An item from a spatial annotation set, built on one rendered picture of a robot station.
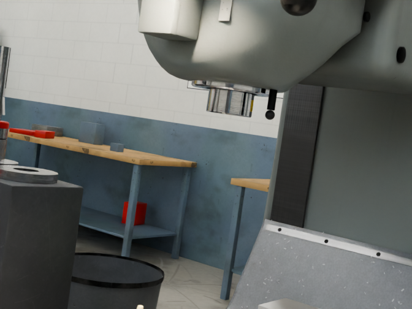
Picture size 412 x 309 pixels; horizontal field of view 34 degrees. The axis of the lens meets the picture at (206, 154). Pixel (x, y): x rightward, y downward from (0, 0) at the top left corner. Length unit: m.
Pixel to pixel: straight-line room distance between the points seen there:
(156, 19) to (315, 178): 0.53
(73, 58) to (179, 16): 6.71
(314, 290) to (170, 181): 5.23
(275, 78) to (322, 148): 0.42
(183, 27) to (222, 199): 5.26
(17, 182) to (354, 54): 0.47
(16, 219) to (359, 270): 0.49
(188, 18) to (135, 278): 2.39
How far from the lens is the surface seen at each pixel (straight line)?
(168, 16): 0.59
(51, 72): 7.53
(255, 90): 0.66
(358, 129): 1.03
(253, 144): 5.67
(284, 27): 0.61
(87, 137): 6.52
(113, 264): 2.97
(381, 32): 0.74
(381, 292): 0.98
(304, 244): 1.05
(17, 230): 0.92
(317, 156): 1.05
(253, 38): 0.60
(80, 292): 2.55
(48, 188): 0.93
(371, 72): 0.74
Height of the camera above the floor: 1.27
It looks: 3 degrees down
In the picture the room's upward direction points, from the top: 8 degrees clockwise
